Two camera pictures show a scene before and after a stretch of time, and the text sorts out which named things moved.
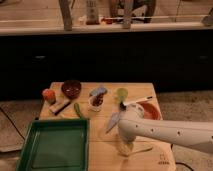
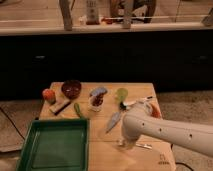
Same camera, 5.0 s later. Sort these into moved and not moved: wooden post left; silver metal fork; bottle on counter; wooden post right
Moved: silver metal fork
Not moved: wooden post left; bottle on counter; wooden post right
